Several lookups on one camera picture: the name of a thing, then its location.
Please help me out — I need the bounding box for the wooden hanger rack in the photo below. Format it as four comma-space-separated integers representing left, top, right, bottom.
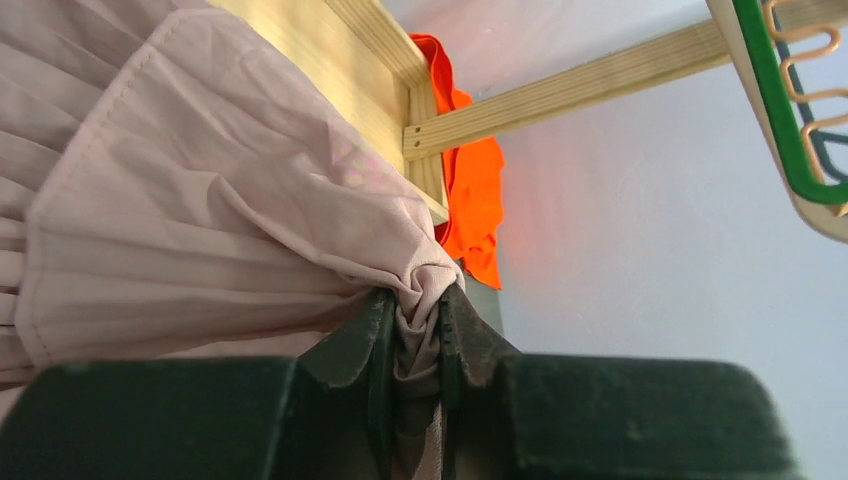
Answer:
223, 1, 733, 223

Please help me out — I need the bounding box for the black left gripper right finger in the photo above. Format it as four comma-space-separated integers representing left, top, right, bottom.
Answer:
438, 285, 518, 479

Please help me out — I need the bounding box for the pink pleated skirt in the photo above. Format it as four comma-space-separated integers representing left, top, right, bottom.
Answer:
1, 1, 462, 479

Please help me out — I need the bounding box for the cream hanger on rack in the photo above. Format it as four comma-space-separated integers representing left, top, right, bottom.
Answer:
708, 1, 847, 243

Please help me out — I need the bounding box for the orange garment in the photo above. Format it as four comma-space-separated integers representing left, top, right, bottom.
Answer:
410, 33, 504, 290

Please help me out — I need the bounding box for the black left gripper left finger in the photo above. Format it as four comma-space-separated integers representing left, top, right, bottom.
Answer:
294, 289, 397, 479

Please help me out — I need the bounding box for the teal hanger on rack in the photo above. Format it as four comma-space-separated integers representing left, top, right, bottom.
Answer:
763, 1, 847, 185

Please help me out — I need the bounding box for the peach hanger on rack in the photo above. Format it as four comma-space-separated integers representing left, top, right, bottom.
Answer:
778, 1, 847, 217

